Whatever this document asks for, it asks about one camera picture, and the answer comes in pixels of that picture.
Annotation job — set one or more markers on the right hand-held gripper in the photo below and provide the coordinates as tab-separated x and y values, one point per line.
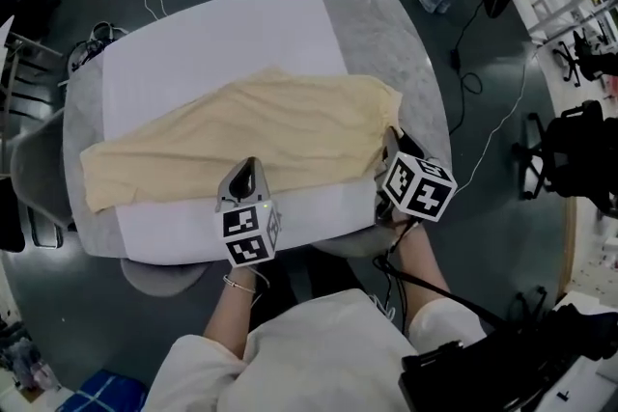
419	188

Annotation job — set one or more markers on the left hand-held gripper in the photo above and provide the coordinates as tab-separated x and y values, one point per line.
246	234

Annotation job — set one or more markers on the pale yellow pants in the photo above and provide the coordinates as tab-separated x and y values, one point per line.
270	130

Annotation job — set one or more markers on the person's right forearm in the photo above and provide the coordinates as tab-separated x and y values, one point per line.
425	270

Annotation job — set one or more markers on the person's left forearm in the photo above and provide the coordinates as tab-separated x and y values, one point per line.
229	318

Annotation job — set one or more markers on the person's black trousers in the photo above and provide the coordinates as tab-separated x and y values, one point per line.
318	270

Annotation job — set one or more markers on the white sheet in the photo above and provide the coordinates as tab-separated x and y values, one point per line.
217	38

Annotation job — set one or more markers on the black office chair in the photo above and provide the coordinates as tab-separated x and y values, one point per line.
574	149
586	58

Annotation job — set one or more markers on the person's white shirt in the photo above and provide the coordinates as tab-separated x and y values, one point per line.
328	352

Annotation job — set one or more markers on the grey shell chair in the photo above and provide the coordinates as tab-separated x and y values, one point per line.
41	169

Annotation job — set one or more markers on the blue box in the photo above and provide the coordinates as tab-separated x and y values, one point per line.
103	393

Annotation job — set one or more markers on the metal frame chair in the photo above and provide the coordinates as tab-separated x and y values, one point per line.
24	72

